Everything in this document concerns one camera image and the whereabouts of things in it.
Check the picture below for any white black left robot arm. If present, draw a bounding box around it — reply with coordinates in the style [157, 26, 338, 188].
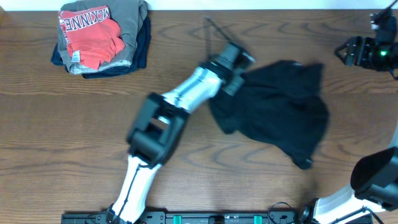
[106, 52, 254, 223]

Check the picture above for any red printed folded shirt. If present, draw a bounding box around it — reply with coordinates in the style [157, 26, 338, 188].
[58, 5, 125, 70]

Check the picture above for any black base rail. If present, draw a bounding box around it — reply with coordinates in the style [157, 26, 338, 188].
[61, 211, 299, 224]

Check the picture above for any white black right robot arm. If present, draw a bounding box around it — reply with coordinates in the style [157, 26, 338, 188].
[297, 35, 397, 223]

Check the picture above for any grey folded garment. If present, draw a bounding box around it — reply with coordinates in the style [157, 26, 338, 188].
[56, 0, 147, 75]

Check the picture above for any navy folded garment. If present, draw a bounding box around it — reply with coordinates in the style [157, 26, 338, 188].
[50, 15, 152, 80]

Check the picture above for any black t-shirt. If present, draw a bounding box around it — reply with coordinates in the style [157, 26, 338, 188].
[209, 60, 330, 170]

